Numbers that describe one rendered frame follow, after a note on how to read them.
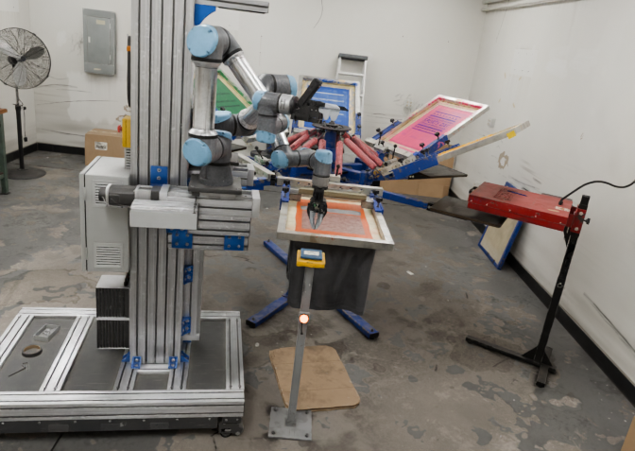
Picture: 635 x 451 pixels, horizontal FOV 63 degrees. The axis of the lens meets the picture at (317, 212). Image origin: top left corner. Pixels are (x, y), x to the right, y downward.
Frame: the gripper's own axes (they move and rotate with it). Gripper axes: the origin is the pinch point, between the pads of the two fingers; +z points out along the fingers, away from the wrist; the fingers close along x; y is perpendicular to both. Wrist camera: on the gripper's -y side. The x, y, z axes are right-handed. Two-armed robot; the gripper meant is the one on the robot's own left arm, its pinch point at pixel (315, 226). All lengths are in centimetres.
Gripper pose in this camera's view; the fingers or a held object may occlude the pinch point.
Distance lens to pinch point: 234.0
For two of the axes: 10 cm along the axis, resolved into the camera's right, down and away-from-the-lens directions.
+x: 9.9, 1.1, 0.5
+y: 0.2, 3.2, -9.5
